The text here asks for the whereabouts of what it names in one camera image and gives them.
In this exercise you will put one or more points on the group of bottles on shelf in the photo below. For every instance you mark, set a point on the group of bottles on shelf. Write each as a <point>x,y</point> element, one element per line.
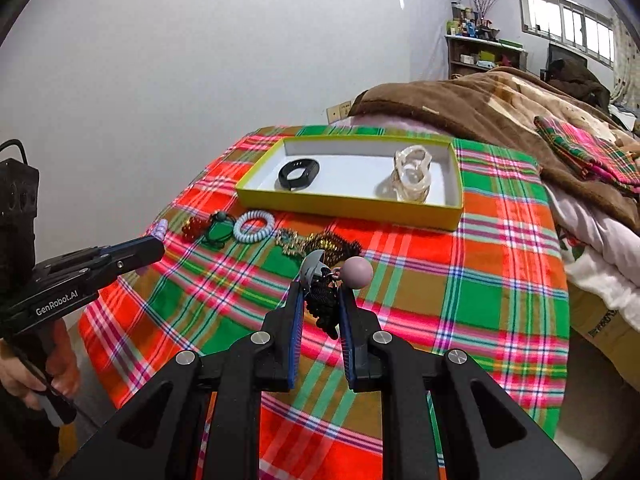
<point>470,25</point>

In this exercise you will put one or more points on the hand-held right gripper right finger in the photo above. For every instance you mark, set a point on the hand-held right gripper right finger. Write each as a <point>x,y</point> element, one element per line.
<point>345,332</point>

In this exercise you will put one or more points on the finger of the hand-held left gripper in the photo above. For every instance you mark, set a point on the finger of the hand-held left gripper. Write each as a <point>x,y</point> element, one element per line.
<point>135,255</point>

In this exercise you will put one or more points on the wooden shelf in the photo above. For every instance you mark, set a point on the wooden shelf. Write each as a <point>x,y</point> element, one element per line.
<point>452,57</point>

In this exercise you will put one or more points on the clear hair claw clip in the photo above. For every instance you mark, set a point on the clear hair claw clip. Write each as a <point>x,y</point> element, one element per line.
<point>415,175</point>

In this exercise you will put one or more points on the wall socket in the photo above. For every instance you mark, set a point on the wall socket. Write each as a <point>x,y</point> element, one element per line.
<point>339,111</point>

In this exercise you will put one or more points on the yellow-green cardboard box tray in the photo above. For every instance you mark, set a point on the yellow-green cardboard box tray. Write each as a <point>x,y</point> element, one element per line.
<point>350,170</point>

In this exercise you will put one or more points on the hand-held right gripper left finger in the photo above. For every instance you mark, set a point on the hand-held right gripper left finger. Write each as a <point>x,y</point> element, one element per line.
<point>296,332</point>

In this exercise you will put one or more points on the folded plaid cloth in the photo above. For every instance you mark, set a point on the folded plaid cloth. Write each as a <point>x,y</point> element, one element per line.
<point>580,150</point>

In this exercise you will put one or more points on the window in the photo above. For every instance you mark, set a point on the window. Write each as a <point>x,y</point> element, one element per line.
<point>565,22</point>

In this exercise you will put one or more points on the brown blanket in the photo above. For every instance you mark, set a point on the brown blanket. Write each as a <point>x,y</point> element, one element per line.
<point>450,110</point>

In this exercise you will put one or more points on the black wristband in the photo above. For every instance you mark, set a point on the black wristband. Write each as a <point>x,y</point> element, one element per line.
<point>285,177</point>

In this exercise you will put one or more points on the cardboard box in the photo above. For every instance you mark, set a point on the cardboard box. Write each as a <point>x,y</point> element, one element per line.
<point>605,330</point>

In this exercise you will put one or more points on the person's left hand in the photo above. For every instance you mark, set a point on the person's left hand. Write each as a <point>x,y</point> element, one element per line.
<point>64,360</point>

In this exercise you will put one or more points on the dark monitor with clothes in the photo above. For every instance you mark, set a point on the dark monitor with clothes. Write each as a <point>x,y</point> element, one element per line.
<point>575,75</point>

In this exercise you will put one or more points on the patterned curtain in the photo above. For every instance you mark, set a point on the patterned curtain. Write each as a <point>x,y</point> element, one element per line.
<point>625,60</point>

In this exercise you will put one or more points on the white quilt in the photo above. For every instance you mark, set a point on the white quilt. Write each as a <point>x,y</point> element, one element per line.
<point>600,240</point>

